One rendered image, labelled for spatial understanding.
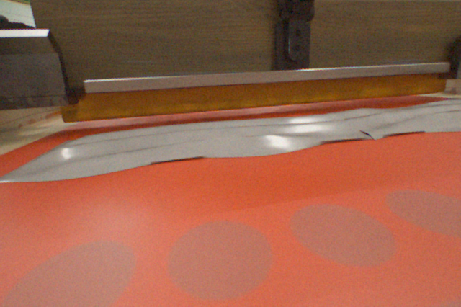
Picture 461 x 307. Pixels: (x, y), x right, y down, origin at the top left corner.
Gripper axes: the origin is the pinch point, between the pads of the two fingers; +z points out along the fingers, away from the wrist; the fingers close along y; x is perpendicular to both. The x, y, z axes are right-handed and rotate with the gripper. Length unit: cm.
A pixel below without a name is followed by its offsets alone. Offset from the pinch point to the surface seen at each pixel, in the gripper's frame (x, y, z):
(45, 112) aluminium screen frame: -25.7, -7.7, 5.2
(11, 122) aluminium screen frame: -25.7, -2.0, 5.3
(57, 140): -19.1, 4.7, 5.9
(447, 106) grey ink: 9.3, 8.7, 5.3
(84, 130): -18.3, 1.9, 6.0
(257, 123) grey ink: -5.5, 8.0, 5.4
